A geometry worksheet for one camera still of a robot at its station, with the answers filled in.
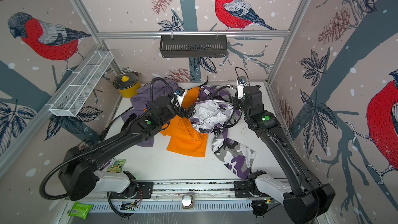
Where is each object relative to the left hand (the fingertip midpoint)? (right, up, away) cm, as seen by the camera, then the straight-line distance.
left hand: (190, 96), depth 76 cm
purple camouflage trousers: (+14, -9, +14) cm, 22 cm away
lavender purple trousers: (-32, 0, +27) cm, 42 cm away
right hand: (+25, +3, -2) cm, 25 cm away
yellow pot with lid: (-49, +8, +34) cm, 60 cm away
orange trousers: (-5, -26, +13) cm, 29 cm away
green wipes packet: (-49, -52, -8) cm, 72 cm away
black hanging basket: (0, +35, +30) cm, 46 cm away
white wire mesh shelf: (-57, +6, +2) cm, 57 cm away
